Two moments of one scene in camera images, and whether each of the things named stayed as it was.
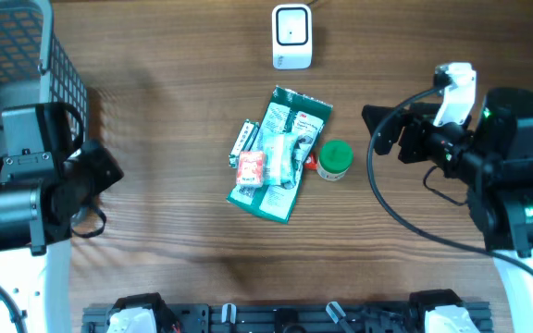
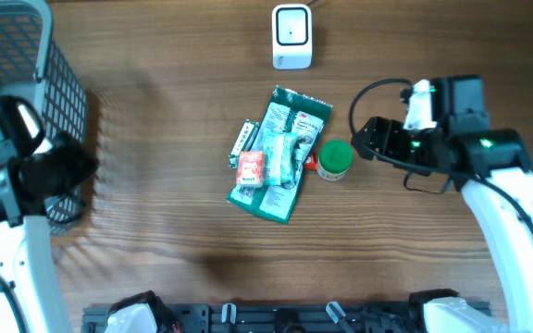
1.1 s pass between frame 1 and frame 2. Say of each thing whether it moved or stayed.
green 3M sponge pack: stayed
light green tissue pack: stayed
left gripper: moved
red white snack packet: stayed
